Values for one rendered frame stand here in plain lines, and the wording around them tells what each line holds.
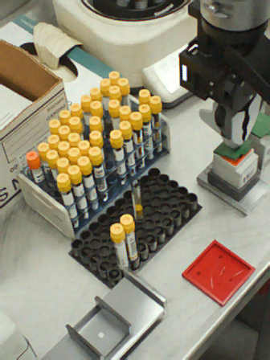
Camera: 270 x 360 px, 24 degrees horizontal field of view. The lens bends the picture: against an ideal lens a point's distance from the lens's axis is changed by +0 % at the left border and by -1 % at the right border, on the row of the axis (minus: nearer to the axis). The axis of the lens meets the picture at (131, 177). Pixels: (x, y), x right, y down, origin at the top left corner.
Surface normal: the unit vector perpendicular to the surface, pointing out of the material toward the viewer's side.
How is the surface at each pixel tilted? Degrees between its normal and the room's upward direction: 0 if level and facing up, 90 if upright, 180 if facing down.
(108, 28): 0
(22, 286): 0
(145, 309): 0
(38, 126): 92
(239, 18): 90
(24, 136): 93
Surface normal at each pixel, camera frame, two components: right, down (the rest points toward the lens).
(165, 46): 0.61, 0.61
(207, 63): -0.07, -0.59
